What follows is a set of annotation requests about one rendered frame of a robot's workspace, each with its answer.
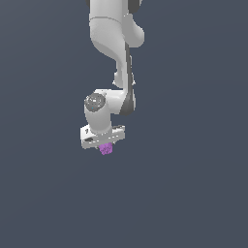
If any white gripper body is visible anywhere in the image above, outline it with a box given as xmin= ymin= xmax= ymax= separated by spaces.
xmin=79 ymin=124 xmax=127 ymax=150

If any small purple object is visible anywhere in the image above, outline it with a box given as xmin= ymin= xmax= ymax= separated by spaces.
xmin=98 ymin=141 xmax=114 ymax=156

